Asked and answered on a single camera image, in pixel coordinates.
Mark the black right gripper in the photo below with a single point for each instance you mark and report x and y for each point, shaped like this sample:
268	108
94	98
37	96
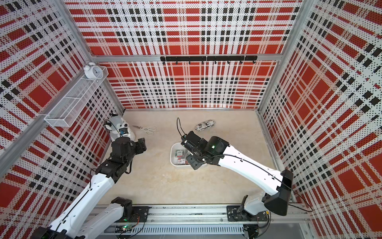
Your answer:
191	158

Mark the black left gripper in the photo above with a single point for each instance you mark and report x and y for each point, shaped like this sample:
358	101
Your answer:
140	146

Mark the white plastic storage box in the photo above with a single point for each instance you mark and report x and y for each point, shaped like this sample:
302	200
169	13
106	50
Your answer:
173	159

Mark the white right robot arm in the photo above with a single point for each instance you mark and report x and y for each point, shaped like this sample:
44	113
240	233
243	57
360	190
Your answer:
276	185

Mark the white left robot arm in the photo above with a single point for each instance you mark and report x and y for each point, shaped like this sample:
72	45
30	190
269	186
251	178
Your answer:
73	223

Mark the clear paper clip box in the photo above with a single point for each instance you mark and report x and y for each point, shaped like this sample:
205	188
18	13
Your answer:
181	162
179	154

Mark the newspaper print pouch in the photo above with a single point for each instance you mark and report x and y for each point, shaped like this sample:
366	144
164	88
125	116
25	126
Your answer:
205	125

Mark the grey white husky plush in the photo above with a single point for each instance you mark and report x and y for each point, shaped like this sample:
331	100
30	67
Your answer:
117	127

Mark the white alarm clock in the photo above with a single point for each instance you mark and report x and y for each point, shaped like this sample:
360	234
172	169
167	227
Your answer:
93	71

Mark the white handled scissors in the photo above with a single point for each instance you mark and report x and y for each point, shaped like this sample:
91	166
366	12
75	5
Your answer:
148	130

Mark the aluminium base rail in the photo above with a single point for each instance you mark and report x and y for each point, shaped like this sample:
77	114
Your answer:
207	214

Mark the white wire mesh shelf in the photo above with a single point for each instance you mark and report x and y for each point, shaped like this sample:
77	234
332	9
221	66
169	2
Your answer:
73	102

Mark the black wall hook rail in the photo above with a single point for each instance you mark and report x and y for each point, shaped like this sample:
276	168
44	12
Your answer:
223	58

